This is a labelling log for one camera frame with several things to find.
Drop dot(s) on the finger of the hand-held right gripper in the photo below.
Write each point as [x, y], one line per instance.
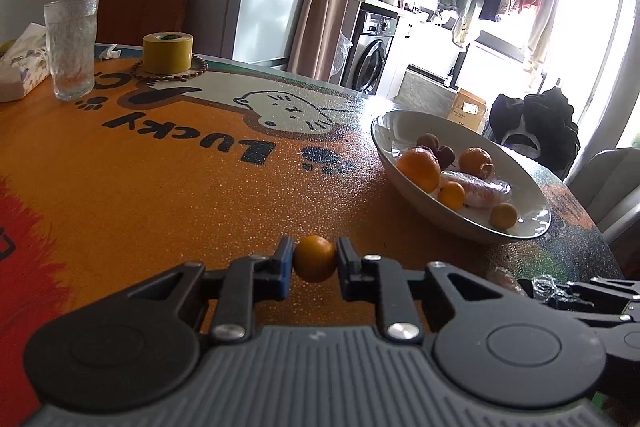
[600, 297]

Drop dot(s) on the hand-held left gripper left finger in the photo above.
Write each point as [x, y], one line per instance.
[284, 272]

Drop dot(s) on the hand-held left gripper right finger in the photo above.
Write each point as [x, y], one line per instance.
[346, 274]

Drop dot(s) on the clear plastic wrap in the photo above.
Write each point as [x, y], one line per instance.
[505, 281]

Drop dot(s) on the small yellow orange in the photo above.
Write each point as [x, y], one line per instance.
[502, 216]

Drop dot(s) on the large orange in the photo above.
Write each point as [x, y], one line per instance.
[419, 168]

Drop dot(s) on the dark red round fruit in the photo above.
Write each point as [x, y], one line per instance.
[427, 141]

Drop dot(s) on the white ceramic bowl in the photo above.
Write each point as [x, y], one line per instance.
[400, 127]

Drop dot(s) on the plastic sweet potato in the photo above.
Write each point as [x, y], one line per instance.
[480, 192]

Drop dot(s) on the grey chair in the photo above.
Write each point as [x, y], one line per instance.
[610, 192]

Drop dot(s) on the dark red plum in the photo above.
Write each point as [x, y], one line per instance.
[446, 156]

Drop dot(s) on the medium orange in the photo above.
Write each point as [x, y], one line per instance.
[474, 159]

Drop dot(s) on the pile of black clothes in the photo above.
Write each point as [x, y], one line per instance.
[545, 122]

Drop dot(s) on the grey storage box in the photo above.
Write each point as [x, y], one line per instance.
[425, 84]

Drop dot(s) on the cardboard box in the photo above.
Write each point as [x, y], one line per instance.
[470, 109]

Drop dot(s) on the silver washing machine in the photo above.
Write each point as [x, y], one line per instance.
[372, 57]

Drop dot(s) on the clear plastic bag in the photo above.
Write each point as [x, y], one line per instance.
[341, 54]

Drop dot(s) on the beaded coaster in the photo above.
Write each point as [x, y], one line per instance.
[200, 67]

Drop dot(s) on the yellow tape roll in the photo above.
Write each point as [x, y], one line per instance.
[167, 54]

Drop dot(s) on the brown chair back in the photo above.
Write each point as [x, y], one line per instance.
[145, 7]

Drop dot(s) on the textured drinking glass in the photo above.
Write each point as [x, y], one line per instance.
[72, 52]

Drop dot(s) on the patterned tissue box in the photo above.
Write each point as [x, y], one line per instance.
[22, 72]

